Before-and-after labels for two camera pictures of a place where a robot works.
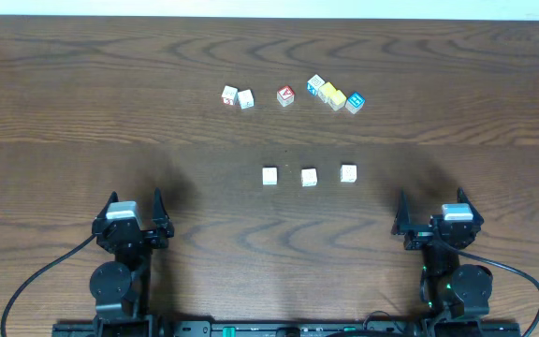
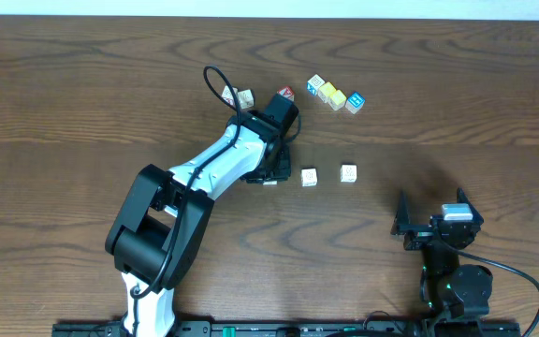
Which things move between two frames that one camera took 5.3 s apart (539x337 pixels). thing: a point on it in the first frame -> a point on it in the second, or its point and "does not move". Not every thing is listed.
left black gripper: (165, 227) -> (286, 175)
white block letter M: (348, 173) does not move
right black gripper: (422, 234) does not move
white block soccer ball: (309, 178) does not move
